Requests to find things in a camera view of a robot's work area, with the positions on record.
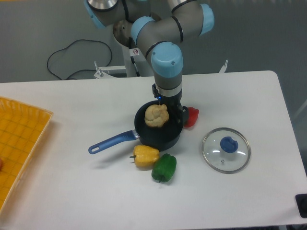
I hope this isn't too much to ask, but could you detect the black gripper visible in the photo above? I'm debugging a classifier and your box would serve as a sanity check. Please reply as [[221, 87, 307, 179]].
[[152, 83, 189, 127]]

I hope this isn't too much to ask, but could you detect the round knotted bread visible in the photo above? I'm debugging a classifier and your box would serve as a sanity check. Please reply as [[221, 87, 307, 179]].
[[144, 104, 169, 127]]

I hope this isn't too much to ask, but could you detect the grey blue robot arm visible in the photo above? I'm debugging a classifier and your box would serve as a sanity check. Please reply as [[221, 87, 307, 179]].
[[84, 0, 214, 125]]

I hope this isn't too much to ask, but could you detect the red bell pepper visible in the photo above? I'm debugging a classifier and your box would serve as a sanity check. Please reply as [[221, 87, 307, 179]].
[[184, 107, 200, 128]]

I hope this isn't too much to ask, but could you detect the yellow bell pepper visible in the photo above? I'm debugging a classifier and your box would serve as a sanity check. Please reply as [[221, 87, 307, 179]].
[[130, 145, 160, 168]]

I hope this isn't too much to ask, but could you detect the green bell pepper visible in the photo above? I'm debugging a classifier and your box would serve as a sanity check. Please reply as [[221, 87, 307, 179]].
[[151, 153, 177, 182]]

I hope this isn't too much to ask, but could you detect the glass lid blue knob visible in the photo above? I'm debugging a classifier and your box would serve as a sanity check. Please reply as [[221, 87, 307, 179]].
[[201, 127, 251, 174]]

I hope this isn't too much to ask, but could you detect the yellow woven basket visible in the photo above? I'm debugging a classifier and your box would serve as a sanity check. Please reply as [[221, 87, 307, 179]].
[[0, 96, 53, 210]]

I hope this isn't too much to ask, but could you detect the black box table corner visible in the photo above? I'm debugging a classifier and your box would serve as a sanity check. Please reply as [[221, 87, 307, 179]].
[[295, 194, 307, 218]]

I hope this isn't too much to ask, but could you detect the black pot blue handle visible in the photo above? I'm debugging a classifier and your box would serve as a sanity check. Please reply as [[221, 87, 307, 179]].
[[88, 101, 183, 154]]

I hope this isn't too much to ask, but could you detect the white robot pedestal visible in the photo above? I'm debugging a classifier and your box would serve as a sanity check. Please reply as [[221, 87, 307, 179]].
[[93, 20, 228, 79]]

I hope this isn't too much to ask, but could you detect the black cable on floor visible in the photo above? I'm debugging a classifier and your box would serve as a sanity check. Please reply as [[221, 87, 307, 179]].
[[46, 39, 113, 81]]

